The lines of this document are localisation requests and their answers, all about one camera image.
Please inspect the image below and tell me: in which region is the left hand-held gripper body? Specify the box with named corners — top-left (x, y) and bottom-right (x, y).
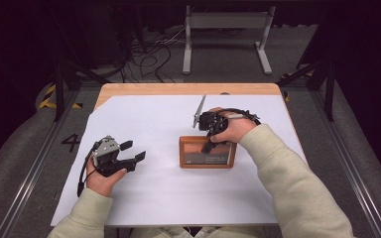
top-left (91, 135), bottom-right (139, 179)

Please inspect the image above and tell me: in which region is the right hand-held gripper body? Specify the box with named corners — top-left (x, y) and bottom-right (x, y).
top-left (191, 94), bottom-right (229, 137)

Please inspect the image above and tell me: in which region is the person's left hand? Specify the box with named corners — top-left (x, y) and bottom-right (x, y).
top-left (84, 161), bottom-right (129, 198)

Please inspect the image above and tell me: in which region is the person's right hand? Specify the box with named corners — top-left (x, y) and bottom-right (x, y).
top-left (207, 106), bottom-right (258, 145)

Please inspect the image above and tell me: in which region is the white table sheet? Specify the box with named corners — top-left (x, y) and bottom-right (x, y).
top-left (50, 94), bottom-right (309, 228)

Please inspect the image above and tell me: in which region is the light wooden table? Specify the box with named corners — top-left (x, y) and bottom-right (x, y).
top-left (93, 82), bottom-right (309, 165)

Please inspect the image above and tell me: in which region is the yellow black hazard tape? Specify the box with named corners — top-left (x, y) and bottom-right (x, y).
top-left (38, 83), bottom-right (83, 110)
top-left (282, 70), bottom-right (314, 103)

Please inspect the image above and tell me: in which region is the person's left leg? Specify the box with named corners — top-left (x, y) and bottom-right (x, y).
top-left (138, 226), bottom-right (193, 238)

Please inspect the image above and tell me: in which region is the person's leg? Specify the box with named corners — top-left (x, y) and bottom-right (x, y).
top-left (138, 226), bottom-right (193, 238)
top-left (194, 225), bottom-right (266, 238)

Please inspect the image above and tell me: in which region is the black metal stand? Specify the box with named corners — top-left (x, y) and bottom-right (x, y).
top-left (276, 59), bottom-right (337, 122)
top-left (50, 59), bottom-right (111, 123)

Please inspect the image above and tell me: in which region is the person's right leg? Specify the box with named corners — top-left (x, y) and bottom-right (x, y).
top-left (194, 225), bottom-right (266, 238)

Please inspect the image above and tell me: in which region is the white metal stand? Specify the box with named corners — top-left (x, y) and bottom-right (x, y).
top-left (182, 4), bottom-right (277, 75)

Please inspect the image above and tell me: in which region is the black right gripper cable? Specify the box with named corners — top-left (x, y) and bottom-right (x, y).
top-left (219, 107), bottom-right (263, 127)

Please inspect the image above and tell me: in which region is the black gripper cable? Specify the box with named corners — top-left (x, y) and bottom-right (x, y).
top-left (76, 141), bottom-right (101, 198)
top-left (219, 107), bottom-right (263, 127)

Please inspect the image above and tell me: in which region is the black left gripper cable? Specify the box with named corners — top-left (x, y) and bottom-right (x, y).
top-left (76, 141), bottom-right (101, 198)

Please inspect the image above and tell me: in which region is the aluminium floor rail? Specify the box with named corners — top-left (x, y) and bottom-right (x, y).
top-left (0, 88), bottom-right (80, 238)
top-left (311, 88), bottom-right (381, 238)

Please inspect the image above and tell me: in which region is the tangle of black floor cables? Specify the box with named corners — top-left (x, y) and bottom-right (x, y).
top-left (118, 26), bottom-right (187, 83)

